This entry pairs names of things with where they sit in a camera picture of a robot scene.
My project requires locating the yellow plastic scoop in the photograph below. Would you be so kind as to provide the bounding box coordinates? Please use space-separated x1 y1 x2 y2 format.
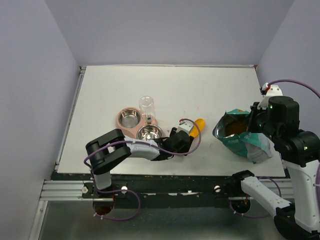
189 118 206 138

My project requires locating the green pet food bag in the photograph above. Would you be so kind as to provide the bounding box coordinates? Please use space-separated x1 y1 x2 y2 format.
212 108 274 164

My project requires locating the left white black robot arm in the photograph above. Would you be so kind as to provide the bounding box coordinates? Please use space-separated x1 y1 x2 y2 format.
84 127 193 198

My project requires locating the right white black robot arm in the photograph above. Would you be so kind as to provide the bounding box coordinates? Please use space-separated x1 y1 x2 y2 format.
230 96 320 240

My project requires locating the pink double pet feeder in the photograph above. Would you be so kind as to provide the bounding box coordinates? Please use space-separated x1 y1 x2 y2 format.
115 107 165 141

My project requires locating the front steel bowl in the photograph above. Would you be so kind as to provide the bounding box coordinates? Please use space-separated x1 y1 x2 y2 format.
136 124 163 141

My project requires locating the steel bowl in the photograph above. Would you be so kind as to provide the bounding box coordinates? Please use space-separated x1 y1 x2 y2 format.
136 124 163 141
118 108 141 128

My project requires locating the clear water bottle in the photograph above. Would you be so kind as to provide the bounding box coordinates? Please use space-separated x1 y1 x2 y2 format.
139 95 157 124

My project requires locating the rear steel bowl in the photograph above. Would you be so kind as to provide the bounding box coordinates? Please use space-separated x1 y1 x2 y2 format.
118 108 141 128

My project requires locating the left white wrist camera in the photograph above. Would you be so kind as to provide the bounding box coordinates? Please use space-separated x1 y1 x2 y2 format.
176 120 194 135

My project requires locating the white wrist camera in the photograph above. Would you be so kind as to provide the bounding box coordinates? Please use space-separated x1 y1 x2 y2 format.
257 82 283 110
176 120 194 135

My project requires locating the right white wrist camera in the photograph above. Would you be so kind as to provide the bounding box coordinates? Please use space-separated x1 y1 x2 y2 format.
257 82 283 110

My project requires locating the black mounting rail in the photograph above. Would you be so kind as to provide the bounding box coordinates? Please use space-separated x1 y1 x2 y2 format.
51 172 251 213

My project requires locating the aluminium frame extrusion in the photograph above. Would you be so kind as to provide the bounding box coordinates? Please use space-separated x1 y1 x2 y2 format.
39 180 92 201

